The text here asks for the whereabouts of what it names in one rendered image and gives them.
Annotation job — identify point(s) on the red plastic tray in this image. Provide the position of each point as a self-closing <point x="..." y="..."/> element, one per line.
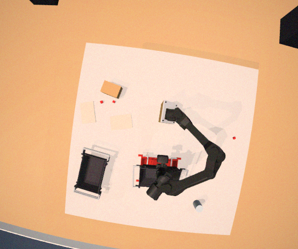
<point x="153" y="161"/>

